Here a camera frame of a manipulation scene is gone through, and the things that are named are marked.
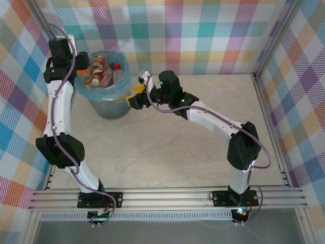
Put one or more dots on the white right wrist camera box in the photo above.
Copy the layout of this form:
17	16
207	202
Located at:
146	75

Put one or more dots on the small circuit board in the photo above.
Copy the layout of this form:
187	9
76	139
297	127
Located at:
100	216
241	213

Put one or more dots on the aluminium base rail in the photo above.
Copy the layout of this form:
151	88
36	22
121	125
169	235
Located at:
165	197

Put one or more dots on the brown drink bottle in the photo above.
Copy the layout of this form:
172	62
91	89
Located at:
98	63

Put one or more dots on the aluminium frame post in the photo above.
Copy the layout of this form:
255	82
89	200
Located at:
279	35
40	12

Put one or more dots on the blue plastic trash bin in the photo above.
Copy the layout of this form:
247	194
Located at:
111	111
124	81

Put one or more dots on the water bottle blue cap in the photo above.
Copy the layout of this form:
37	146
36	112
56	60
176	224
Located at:
113	64

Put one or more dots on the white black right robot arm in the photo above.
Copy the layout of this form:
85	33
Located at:
210	122

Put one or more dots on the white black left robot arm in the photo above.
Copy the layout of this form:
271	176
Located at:
62	106

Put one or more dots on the aluminium side rail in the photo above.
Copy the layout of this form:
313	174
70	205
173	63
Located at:
269	127
50	178

